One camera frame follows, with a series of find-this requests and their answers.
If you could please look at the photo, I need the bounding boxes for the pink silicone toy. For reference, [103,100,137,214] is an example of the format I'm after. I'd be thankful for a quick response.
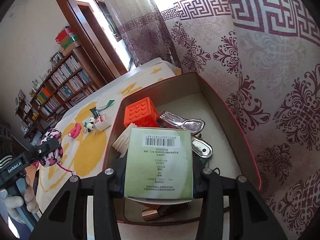
[68,123,82,139]

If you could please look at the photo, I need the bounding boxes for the red-orange studded soft cube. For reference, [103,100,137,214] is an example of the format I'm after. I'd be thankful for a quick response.
[123,97,159,127]

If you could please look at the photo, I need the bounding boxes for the stacked coloured boxes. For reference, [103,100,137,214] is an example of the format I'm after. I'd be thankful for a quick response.
[55,26,82,56]

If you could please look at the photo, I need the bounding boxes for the left gloved hand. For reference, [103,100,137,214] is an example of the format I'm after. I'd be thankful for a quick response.
[1,176,39,224]

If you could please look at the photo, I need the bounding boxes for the panda figurine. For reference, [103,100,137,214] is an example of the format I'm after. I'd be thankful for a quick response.
[84,116,95,133]

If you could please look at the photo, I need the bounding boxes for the wooden bookshelf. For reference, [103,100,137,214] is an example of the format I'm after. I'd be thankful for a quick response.
[15,46,106,141]

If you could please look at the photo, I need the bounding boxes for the metal eyelash curler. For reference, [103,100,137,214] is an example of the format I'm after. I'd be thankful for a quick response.
[156,111,214,159]

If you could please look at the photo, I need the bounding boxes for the purple patterned curtain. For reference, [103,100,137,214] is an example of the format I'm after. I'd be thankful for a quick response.
[103,0,319,239]

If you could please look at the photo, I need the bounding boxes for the brown gold perfume bottle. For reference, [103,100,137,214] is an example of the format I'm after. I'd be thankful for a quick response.
[141,203,189,222]

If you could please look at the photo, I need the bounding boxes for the white plastic lid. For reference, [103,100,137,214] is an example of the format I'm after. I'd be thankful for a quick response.
[112,123,136,158]

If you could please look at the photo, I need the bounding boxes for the green white carton box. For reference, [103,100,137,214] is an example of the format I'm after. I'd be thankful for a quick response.
[124,127,193,202]

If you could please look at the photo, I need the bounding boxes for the white yellow cartoon towel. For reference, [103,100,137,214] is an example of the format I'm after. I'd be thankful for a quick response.
[36,60,182,211]

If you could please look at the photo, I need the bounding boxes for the small green white tube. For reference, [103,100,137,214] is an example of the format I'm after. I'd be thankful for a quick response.
[96,100,115,111]

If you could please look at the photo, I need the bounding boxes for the pink black leopard scrunchie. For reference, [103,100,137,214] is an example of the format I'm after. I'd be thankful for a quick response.
[38,128,77,177]

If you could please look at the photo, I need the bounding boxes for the wooden door frame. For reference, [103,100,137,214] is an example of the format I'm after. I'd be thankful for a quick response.
[56,0,127,88]

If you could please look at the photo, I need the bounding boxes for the dark green cosmetic tube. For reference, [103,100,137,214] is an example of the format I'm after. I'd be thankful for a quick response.
[90,107,100,119]

